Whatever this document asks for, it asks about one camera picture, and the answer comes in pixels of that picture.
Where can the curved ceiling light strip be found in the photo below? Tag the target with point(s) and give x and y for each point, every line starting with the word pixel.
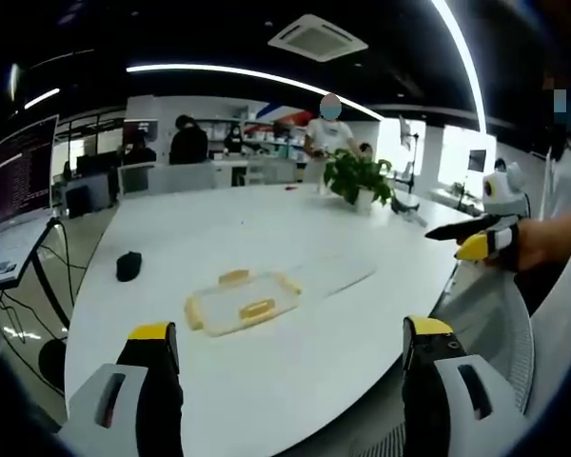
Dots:
pixel 466 62

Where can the clear plastic sheet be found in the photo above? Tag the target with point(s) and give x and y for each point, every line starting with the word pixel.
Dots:
pixel 335 273

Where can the long ceiling light strip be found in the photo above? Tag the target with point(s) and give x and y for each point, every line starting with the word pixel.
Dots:
pixel 247 78

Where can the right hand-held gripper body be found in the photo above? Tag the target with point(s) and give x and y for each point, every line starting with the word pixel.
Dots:
pixel 503 200

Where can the clear plastic food container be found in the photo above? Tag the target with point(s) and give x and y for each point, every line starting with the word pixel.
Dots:
pixel 242 302

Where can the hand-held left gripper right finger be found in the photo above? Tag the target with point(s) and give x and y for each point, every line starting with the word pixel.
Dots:
pixel 452 381

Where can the ceiling air conditioner vent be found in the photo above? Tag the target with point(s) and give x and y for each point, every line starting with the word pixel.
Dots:
pixel 318 36

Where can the black desk lamp stand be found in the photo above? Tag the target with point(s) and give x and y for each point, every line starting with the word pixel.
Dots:
pixel 411 162

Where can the person's right hand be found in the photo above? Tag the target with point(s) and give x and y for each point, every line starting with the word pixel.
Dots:
pixel 535 245

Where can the white desk divider panel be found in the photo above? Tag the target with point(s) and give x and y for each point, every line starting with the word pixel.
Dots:
pixel 166 177

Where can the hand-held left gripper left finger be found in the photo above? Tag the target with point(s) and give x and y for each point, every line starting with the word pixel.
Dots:
pixel 124 381

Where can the small black pouch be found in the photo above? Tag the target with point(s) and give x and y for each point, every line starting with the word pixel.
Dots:
pixel 129 265

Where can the computer monitor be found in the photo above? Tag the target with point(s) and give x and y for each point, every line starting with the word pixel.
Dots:
pixel 20 171

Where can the green potted plant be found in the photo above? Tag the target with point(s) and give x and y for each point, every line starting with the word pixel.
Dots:
pixel 359 178

